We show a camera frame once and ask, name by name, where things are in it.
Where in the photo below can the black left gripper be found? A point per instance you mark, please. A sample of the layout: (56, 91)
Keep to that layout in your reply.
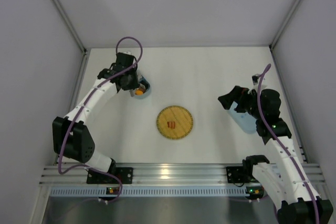
(134, 83)

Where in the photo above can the light blue lunch box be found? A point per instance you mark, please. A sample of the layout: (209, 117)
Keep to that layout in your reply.
(147, 92)

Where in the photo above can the red bacon strip food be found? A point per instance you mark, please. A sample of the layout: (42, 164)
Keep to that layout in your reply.
(171, 124)

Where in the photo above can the light blue lunch box lid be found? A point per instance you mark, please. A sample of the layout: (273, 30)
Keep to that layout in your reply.
(244, 120)

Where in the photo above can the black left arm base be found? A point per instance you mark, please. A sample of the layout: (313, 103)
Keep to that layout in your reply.
(124, 174)

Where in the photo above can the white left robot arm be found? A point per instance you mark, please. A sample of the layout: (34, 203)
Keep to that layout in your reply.
(71, 136)

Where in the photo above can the slotted grey cable duct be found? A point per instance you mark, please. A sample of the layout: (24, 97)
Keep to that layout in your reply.
(150, 191)

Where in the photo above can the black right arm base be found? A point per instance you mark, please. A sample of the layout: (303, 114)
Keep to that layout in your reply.
(237, 175)

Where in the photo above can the rice sushi roll piece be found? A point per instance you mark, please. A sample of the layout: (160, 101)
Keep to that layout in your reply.
(142, 87)

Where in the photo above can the orange fish-shaped food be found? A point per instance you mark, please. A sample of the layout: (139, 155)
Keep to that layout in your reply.
(139, 92)

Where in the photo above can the metal tongs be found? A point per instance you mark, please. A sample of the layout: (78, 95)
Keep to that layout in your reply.
(130, 91)

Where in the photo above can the round bamboo plate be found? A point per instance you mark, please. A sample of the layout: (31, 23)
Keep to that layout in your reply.
(181, 116)

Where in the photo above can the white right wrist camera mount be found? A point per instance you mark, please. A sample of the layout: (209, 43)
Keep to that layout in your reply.
(256, 79)

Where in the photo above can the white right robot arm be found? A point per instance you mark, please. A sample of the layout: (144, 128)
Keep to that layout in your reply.
(280, 172)

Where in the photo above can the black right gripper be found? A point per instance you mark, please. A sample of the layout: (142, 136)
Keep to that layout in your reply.
(239, 99)

